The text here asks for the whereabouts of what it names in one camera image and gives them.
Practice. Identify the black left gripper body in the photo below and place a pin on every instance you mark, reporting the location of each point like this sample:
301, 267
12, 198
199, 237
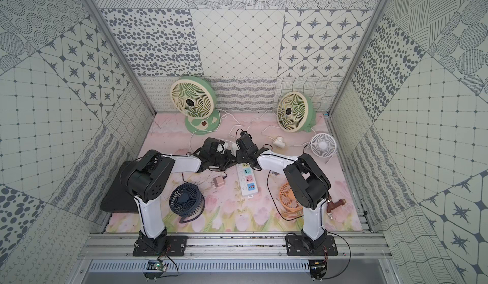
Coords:
224, 159

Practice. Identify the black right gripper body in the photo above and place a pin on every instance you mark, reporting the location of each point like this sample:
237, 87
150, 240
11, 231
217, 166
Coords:
241, 157

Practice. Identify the pink usb charger plug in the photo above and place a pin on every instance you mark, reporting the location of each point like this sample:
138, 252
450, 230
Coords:
218, 182

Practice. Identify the white power strip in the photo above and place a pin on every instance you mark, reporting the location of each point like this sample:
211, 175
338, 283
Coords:
247, 181

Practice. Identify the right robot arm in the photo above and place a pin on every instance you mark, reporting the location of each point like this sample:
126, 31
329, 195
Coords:
308, 183

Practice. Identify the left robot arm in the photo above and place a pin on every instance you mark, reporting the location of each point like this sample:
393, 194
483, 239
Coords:
146, 177

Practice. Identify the navy blue desk fan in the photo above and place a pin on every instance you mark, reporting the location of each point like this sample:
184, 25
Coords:
187, 202

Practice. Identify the green cream fan left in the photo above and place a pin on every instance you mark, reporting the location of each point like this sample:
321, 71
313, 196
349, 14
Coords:
195, 98

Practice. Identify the green cream fan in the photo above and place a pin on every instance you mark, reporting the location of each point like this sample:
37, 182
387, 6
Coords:
295, 113
195, 98

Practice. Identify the green cream fan right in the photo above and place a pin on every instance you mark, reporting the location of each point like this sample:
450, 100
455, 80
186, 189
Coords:
295, 113

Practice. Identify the orange desk fan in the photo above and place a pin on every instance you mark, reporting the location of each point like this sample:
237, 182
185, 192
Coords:
292, 208

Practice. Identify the small white desk fan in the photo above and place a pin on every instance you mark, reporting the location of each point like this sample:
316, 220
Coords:
323, 146

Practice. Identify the brown small object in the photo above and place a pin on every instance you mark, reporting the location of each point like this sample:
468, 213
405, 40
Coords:
334, 205

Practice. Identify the black flat box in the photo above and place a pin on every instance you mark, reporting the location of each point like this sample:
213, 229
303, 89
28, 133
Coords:
117, 200

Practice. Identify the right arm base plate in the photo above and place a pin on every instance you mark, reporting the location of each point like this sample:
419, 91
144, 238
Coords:
310, 245

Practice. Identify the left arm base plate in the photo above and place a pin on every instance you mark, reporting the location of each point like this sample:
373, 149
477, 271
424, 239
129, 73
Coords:
159, 245

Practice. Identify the aluminium rail frame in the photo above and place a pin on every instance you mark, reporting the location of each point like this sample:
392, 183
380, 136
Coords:
355, 245

